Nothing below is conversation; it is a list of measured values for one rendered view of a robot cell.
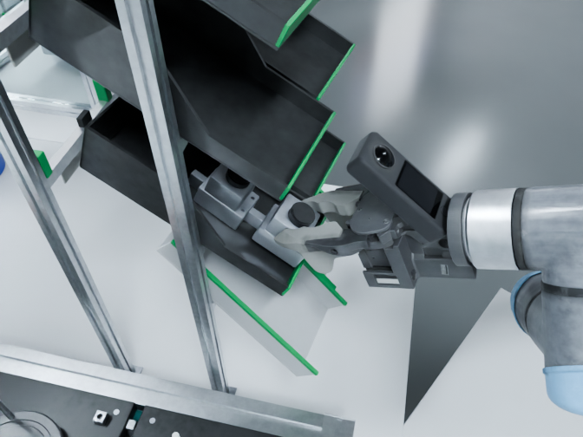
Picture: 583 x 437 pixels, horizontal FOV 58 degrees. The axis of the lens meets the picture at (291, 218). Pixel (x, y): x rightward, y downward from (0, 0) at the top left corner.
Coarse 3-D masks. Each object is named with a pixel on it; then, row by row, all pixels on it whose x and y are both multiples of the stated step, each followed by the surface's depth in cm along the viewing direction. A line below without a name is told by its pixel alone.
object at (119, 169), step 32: (96, 128) 58; (128, 128) 66; (96, 160) 58; (128, 160) 56; (192, 160) 67; (128, 192) 60; (160, 192) 58; (192, 192) 65; (256, 192) 69; (288, 192) 69; (224, 224) 64; (320, 224) 68; (224, 256) 62; (256, 256) 64; (288, 288) 61
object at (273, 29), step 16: (208, 0) 39; (224, 0) 38; (240, 0) 37; (256, 0) 41; (272, 0) 42; (288, 0) 43; (304, 0) 43; (240, 16) 38; (256, 16) 38; (272, 16) 37; (288, 16) 41; (304, 16) 41; (256, 32) 39; (272, 32) 38; (288, 32) 39; (272, 48) 39
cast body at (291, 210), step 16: (272, 208) 63; (288, 208) 60; (304, 208) 59; (256, 224) 63; (272, 224) 59; (288, 224) 59; (304, 224) 58; (256, 240) 63; (272, 240) 61; (288, 256) 62
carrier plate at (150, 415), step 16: (144, 416) 75; (160, 416) 75; (176, 416) 75; (192, 416) 75; (144, 432) 73; (160, 432) 73; (192, 432) 73; (208, 432) 73; (224, 432) 73; (240, 432) 73; (256, 432) 73
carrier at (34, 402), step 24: (0, 384) 78; (24, 384) 78; (48, 384) 78; (0, 408) 70; (24, 408) 76; (48, 408) 76; (72, 408) 76; (96, 408) 76; (120, 408) 76; (0, 432) 71; (24, 432) 71; (48, 432) 71; (72, 432) 73; (96, 432) 73; (120, 432) 73
